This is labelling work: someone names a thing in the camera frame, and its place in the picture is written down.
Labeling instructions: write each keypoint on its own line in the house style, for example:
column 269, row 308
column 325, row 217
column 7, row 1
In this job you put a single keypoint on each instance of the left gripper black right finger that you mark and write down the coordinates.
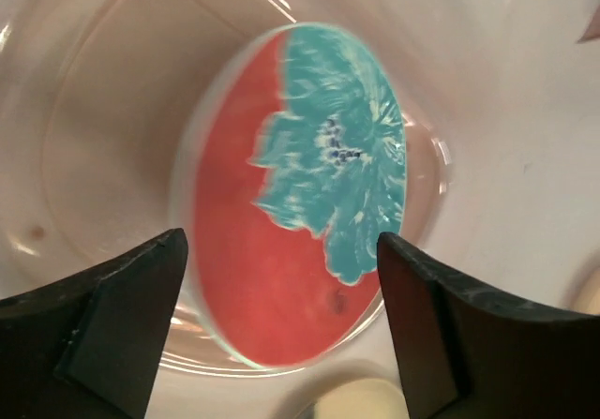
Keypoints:
column 466, row 349

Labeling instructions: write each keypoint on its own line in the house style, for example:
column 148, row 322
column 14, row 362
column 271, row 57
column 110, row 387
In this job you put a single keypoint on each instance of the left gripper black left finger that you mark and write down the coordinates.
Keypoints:
column 89, row 345

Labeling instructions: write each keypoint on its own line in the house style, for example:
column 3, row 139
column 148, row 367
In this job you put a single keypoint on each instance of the red and teal floral plate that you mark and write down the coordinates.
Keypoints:
column 292, row 164

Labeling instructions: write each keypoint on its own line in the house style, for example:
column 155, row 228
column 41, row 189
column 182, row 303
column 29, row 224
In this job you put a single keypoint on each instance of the cream plate with black patch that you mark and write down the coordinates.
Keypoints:
column 367, row 398

